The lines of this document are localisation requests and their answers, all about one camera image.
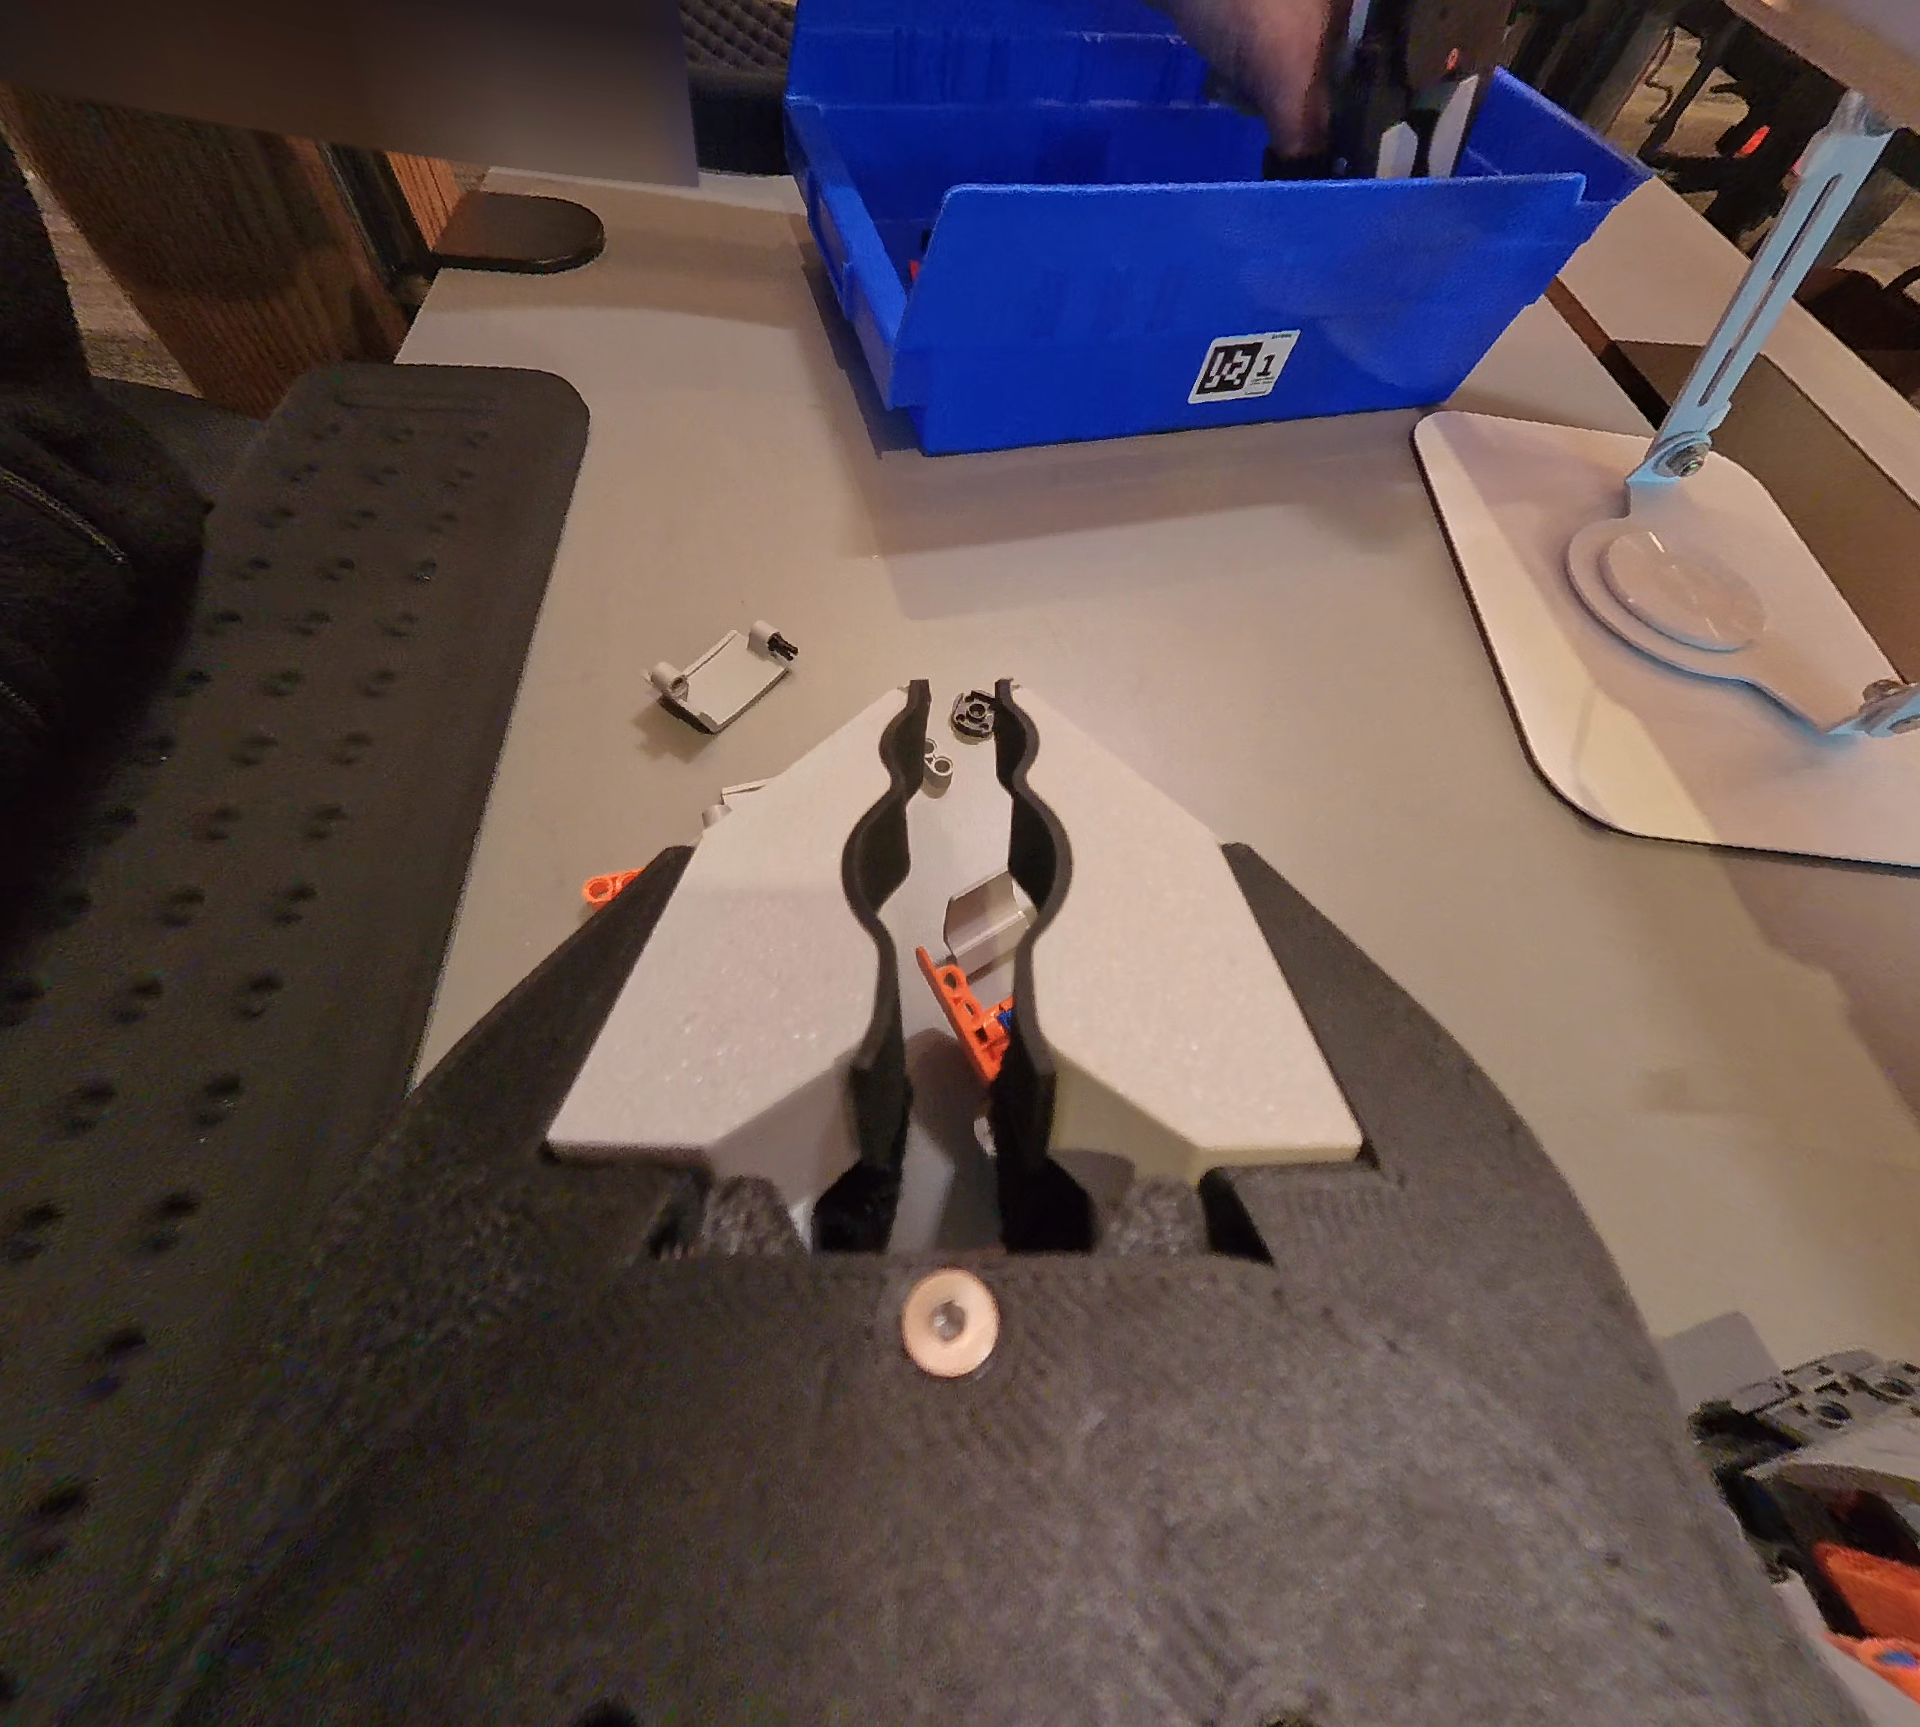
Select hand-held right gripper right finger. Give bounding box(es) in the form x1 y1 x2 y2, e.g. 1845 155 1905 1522
982 677 1368 1254

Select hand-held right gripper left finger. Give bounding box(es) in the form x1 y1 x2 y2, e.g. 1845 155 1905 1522
544 681 931 1254

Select blue parts bin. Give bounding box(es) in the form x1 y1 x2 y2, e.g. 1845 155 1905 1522
779 0 1652 457

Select grey orange block assembly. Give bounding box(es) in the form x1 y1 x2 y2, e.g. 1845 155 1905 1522
912 871 1043 1090

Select black dimpled foam pad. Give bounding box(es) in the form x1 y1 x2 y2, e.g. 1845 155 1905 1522
0 369 590 1532

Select white book stand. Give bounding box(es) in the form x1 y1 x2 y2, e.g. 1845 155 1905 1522
1409 91 1920 877

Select tracked toy robot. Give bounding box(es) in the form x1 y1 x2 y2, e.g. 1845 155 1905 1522
1686 1350 1920 1727

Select black oval stand base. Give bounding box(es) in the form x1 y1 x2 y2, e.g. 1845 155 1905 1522
431 189 606 273

